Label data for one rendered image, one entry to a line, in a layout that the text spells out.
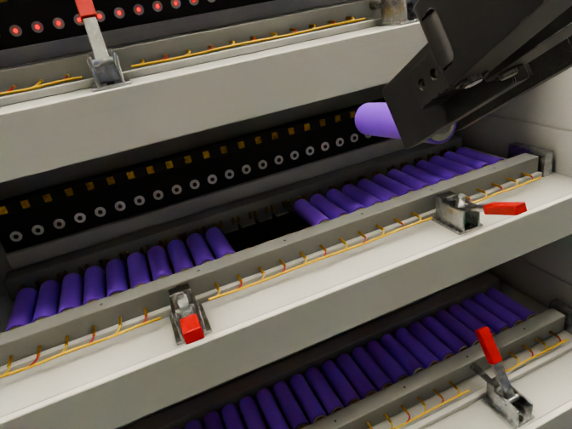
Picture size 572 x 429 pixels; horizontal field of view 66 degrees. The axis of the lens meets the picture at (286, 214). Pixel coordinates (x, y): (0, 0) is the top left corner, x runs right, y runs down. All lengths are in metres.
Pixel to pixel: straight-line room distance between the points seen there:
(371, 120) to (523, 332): 0.39
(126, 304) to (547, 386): 0.43
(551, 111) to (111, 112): 0.44
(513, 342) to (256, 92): 0.39
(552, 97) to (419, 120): 0.38
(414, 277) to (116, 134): 0.28
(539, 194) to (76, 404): 0.46
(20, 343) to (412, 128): 0.33
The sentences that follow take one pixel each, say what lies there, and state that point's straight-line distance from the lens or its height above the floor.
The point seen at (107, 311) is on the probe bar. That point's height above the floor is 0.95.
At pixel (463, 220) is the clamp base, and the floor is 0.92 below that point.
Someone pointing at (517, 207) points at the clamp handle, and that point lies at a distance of 0.39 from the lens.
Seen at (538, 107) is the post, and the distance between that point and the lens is 0.57.
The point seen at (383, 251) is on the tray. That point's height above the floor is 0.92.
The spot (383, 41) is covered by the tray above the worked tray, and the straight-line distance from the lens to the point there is 0.42.
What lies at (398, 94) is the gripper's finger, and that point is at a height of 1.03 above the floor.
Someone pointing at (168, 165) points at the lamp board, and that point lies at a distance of 0.49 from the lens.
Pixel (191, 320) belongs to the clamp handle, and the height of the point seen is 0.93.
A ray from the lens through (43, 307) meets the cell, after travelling 0.44.
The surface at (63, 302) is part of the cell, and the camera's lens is 0.43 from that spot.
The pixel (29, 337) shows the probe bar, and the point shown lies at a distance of 0.40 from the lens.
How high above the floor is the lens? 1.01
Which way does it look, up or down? 4 degrees down
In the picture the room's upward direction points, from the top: 17 degrees counter-clockwise
